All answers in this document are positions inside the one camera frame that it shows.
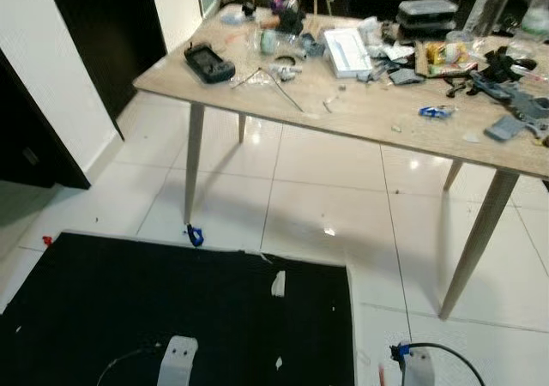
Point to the grey flat block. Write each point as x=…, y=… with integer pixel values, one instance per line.
x=504, y=129

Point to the black and grey machine parts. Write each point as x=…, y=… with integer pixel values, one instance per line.
x=506, y=81

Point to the small blue wrapper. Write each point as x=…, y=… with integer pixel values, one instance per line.
x=435, y=111

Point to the yellow snack packet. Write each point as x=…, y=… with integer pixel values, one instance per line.
x=446, y=54

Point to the light wooden table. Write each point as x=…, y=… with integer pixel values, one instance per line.
x=360, y=111

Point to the black stacked food containers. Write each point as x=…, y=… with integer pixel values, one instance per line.
x=427, y=15

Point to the white flat box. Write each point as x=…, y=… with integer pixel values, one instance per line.
x=347, y=53

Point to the thin metal rod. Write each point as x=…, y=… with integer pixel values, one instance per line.
x=281, y=86

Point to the white paper scrap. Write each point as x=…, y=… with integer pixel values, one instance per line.
x=279, y=284

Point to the purple and black gadget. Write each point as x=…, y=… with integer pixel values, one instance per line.
x=289, y=15

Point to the small green jar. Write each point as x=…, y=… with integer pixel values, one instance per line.
x=269, y=41

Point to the blue plastic scrap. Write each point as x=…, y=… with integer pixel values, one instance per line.
x=196, y=236

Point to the black handheld controller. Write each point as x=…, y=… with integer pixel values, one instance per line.
x=208, y=63

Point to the black floor mat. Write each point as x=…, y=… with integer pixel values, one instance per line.
x=129, y=300

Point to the black door panel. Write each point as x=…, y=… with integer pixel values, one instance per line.
x=103, y=34

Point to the small red scrap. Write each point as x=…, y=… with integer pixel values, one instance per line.
x=47, y=241

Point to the dark low cabinet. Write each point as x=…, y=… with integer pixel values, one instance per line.
x=30, y=137

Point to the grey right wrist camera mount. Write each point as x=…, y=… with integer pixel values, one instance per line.
x=418, y=369

